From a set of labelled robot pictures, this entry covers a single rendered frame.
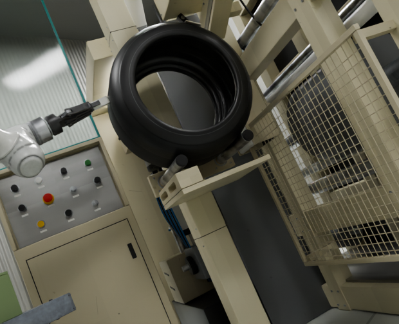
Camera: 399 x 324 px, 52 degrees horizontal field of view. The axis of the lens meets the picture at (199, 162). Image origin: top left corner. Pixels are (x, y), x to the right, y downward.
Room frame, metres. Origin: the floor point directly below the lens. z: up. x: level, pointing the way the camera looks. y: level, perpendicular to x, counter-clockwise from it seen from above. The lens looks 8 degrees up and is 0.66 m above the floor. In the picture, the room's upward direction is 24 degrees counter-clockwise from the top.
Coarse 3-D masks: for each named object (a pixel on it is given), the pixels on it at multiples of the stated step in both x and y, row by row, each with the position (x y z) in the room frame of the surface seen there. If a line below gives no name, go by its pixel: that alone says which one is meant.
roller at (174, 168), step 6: (180, 156) 1.42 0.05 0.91; (174, 162) 1.43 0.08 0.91; (180, 162) 1.42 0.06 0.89; (186, 162) 1.42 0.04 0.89; (168, 168) 1.55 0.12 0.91; (174, 168) 1.47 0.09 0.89; (180, 168) 1.45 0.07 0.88; (168, 174) 1.57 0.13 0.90; (174, 174) 1.53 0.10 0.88; (162, 180) 1.68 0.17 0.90; (168, 180) 1.62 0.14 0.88
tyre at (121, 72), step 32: (160, 32) 1.45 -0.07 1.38; (192, 32) 1.49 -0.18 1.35; (128, 64) 1.39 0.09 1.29; (160, 64) 1.71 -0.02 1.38; (192, 64) 1.76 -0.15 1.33; (224, 64) 1.68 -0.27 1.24; (128, 96) 1.38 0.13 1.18; (224, 96) 1.77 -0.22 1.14; (128, 128) 1.41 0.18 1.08; (160, 128) 1.39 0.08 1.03; (224, 128) 1.47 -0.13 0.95; (160, 160) 1.53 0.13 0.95; (192, 160) 1.51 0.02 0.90
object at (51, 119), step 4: (48, 116) 1.36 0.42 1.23; (52, 116) 1.36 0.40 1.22; (56, 116) 1.36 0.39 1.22; (60, 116) 1.37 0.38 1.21; (64, 116) 1.37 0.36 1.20; (68, 116) 1.38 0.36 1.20; (72, 116) 1.40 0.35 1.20; (48, 120) 1.35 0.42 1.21; (52, 120) 1.36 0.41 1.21; (56, 120) 1.36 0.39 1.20; (60, 120) 1.37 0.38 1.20; (64, 120) 1.38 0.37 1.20; (52, 124) 1.36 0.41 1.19; (56, 124) 1.36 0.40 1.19; (60, 124) 1.40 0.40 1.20; (64, 124) 1.42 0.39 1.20; (52, 128) 1.36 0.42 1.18; (56, 128) 1.37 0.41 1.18; (60, 128) 1.38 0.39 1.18; (56, 132) 1.38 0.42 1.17; (60, 132) 1.40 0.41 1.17
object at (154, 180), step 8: (232, 160) 1.86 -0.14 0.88; (200, 168) 1.80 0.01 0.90; (208, 168) 1.81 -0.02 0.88; (216, 168) 1.82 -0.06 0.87; (224, 168) 1.84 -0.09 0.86; (152, 176) 1.73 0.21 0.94; (160, 176) 1.74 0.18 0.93; (208, 176) 1.82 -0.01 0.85; (152, 184) 1.72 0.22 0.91; (160, 184) 1.73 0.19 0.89
